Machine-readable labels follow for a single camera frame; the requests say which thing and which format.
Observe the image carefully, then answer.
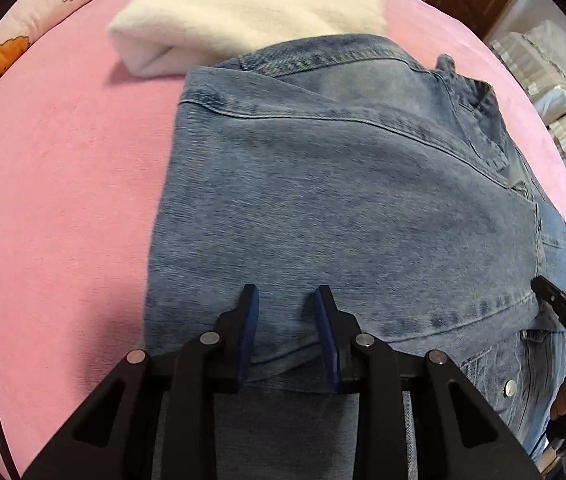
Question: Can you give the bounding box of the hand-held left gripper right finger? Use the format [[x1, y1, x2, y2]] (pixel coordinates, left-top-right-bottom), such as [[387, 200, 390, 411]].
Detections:
[[313, 285, 546, 480]]

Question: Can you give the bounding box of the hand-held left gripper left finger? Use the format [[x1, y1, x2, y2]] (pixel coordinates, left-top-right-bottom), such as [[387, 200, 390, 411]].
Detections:
[[22, 284, 260, 480]]

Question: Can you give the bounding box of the blue denim jacket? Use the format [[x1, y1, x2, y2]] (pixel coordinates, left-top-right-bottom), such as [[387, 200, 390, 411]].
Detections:
[[143, 34, 566, 480]]

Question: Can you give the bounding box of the pink bed cover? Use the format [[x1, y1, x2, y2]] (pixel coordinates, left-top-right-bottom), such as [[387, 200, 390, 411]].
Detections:
[[0, 0, 566, 480]]

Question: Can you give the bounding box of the folded white towel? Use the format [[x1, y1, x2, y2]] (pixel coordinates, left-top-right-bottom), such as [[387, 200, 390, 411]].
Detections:
[[108, 0, 389, 80]]

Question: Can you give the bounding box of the pink quilt with orange print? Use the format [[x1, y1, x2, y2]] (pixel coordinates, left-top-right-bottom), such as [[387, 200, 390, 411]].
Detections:
[[0, 0, 106, 133]]

